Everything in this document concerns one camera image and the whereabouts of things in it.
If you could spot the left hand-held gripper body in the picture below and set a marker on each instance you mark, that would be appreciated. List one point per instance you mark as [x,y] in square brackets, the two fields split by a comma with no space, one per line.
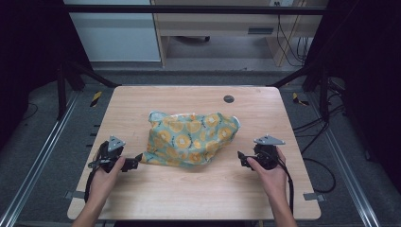
[110,153]

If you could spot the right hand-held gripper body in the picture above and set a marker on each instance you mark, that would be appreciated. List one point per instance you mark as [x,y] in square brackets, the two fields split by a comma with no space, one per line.
[267,154]

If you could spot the teal cloth with orange print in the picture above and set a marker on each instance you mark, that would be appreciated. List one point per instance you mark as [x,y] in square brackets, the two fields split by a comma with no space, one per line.
[189,138]

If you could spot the person's right hand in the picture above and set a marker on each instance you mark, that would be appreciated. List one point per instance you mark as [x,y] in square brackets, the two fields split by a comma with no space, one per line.
[274,181]

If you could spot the person's left hand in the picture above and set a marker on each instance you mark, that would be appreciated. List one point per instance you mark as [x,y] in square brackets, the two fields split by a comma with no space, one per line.
[102,183]

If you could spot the black yellow striped tape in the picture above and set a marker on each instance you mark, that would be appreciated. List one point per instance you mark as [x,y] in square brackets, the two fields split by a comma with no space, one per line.
[298,99]
[96,98]

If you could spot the grey round table grommet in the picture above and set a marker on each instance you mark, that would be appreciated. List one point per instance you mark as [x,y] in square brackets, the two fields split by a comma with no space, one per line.
[229,99]

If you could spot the black metal stand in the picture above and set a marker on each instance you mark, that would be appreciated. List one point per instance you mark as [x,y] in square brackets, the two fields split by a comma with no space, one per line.
[62,91]
[323,91]

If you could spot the white cabinet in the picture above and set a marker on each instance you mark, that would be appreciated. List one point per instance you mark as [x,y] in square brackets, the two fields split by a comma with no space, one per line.
[119,34]

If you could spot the black curtain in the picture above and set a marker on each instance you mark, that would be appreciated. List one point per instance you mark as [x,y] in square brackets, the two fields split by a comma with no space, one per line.
[28,63]
[369,78]

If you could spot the light wooden desk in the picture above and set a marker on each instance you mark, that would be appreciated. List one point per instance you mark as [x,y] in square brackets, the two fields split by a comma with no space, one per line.
[220,22]

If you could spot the grey metal table bracket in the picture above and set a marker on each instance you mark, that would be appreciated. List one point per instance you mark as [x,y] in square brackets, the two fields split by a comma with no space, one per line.
[75,195]
[313,197]

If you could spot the aluminium floor rail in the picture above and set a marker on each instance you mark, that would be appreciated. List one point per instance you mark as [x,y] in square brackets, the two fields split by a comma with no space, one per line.
[350,170]
[38,157]

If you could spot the black horizontal frame bar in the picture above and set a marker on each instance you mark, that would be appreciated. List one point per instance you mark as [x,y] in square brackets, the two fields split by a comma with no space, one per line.
[189,9]

